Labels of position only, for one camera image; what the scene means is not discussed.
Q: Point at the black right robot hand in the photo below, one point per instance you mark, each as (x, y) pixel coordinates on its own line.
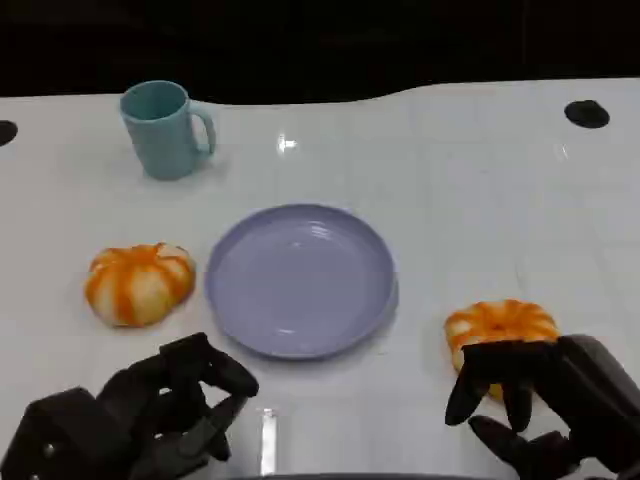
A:
(595, 390)

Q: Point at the black table grommet hole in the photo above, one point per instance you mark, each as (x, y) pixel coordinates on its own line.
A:
(586, 114)
(6, 133)

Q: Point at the orange white toy bread roll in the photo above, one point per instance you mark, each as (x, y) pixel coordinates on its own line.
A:
(500, 320)
(137, 285)

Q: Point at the pale green mug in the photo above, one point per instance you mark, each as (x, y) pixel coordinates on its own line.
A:
(160, 145)

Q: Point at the lilac plate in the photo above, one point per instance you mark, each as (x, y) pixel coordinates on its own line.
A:
(300, 285)

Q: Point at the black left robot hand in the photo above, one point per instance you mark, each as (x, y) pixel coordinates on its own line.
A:
(125, 415)

